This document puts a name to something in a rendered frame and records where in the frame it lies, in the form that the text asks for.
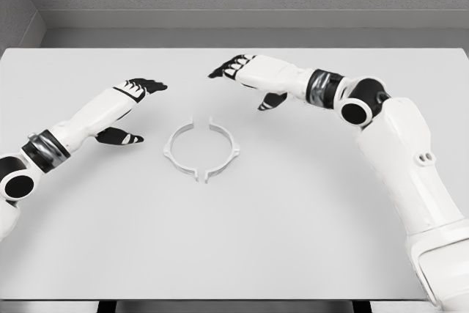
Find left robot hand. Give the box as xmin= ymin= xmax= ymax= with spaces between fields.
xmin=78 ymin=78 xmax=169 ymax=146

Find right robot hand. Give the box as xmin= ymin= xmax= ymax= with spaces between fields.
xmin=207 ymin=54 xmax=296 ymax=111

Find white pipe clamp half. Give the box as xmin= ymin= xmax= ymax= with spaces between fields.
xmin=163 ymin=114 xmax=201 ymax=185
xmin=203 ymin=117 xmax=241 ymax=185

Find white table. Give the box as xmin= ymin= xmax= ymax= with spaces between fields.
xmin=0 ymin=47 xmax=469 ymax=313

